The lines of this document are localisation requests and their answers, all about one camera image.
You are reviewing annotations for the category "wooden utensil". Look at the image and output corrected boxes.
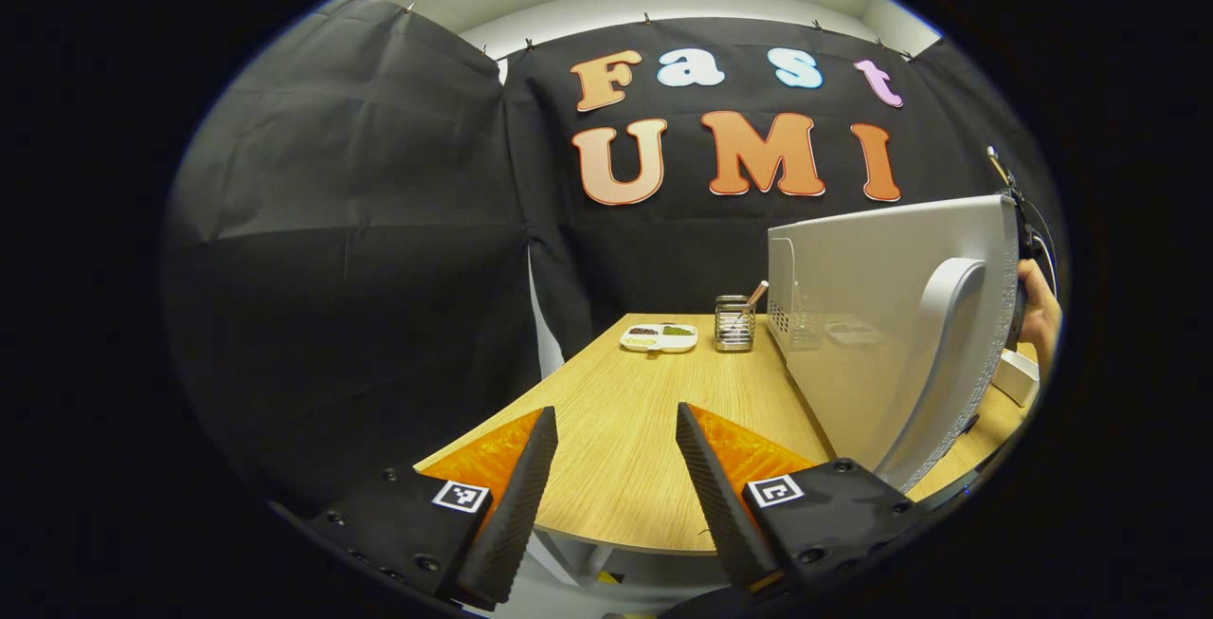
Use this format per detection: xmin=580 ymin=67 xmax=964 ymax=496
xmin=728 ymin=280 xmax=770 ymax=328

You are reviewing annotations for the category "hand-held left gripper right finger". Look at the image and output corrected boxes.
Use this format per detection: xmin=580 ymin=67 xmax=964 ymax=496
xmin=675 ymin=401 xmax=932 ymax=595

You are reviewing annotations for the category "white table frame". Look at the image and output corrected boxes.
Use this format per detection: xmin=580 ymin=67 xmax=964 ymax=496
xmin=524 ymin=526 xmax=619 ymax=590

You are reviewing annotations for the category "white divided snack dish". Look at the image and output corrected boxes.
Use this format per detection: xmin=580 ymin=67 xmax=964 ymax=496
xmin=620 ymin=322 xmax=700 ymax=355

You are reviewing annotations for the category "white microwave oven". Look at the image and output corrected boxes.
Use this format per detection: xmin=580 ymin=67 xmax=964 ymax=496
xmin=766 ymin=194 xmax=1022 ymax=497

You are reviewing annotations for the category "metal mesh utensil holder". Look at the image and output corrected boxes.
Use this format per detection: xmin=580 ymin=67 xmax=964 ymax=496
xmin=714 ymin=294 xmax=757 ymax=354

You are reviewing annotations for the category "black backdrop cloth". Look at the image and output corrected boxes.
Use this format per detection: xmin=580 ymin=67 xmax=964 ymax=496
xmin=159 ymin=0 xmax=1072 ymax=516

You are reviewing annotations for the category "white ribbed tray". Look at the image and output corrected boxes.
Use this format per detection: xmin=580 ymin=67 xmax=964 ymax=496
xmin=989 ymin=349 xmax=1041 ymax=410

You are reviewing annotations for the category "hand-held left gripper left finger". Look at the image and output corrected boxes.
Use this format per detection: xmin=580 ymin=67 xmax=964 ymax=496
xmin=270 ymin=406 xmax=560 ymax=612

